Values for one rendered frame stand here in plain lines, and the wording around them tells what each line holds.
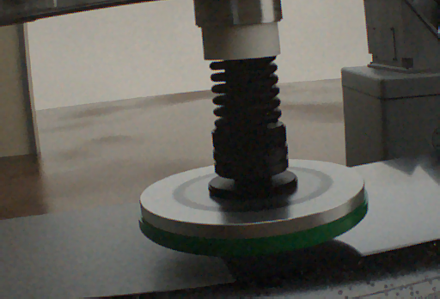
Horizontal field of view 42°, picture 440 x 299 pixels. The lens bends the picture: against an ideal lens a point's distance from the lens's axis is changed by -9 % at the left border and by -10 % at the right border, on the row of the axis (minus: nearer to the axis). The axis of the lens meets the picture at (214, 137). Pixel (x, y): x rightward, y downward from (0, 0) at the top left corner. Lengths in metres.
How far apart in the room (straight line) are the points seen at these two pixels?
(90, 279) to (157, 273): 0.06
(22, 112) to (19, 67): 0.43
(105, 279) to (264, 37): 0.25
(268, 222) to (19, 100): 5.30
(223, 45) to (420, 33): 1.32
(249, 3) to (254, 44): 0.04
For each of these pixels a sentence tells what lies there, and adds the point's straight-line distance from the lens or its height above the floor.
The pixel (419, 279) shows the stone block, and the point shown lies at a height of 0.79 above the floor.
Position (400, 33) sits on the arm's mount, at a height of 0.97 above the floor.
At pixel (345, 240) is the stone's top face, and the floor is 0.82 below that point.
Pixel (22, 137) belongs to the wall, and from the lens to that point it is 5.77.
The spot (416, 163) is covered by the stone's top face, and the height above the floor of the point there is 0.82.
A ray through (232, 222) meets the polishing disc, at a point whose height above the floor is 0.88.
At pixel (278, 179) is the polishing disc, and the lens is 0.57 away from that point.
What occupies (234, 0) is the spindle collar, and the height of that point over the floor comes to 1.05.
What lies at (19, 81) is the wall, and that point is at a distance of 5.71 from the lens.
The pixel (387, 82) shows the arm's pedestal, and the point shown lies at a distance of 1.68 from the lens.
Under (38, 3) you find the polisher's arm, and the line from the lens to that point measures 0.43.
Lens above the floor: 1.03
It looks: 11 degrees down
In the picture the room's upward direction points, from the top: 5 degrees counter-clockwise
